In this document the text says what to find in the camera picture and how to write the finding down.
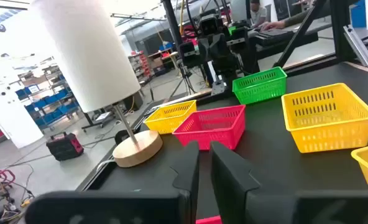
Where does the person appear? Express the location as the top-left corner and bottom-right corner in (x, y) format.
(250, 0), (268, 28)

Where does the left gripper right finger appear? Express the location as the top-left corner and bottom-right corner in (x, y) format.
(210, 141), (368, 224)

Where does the red cart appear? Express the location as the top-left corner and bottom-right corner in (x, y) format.
(0, 169), (16, 200)

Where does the blue panel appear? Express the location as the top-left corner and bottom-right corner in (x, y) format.
(350, 0), (367, 28)

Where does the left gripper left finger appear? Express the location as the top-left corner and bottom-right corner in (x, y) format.
(24, 141), (200, 224)

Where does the black rig frame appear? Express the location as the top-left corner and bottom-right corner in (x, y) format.
(160, 0), (368, 106)

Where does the red plastic basket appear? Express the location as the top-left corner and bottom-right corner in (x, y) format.
(172, 105), (247, 151)
(195, 215), (223, 224)

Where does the white lamp cord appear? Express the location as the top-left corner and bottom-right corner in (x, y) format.
(96, 157), (116, 172)

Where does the white shade wooden base lamp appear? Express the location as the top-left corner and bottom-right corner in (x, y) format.
(28, 0), (163, 169)

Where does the person's hand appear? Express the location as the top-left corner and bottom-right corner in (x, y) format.
(260, 21), (286, 31)

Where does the shelf with red bins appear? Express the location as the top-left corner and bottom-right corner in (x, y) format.
(127, 51), (152, 82)

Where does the black keyboard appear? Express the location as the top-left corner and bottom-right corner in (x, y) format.
(254, 28), (295, 47)

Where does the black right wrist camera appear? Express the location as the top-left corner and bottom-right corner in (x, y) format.
(199, 14), (225, 37)

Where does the silver aluminium rail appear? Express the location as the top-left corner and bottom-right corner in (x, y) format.
(343, 24), (368, 68)

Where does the shelf with blue bins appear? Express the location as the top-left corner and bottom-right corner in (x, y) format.
(15, 73), (80, 129)

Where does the black and red case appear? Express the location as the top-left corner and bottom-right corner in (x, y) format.
(45, 131), (85, 162)

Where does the green plastic basket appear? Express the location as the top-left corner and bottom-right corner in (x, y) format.
(232, 66), (288, 106)

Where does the black tripod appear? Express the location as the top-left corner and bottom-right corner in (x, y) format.
(168, 60), (197, 100)

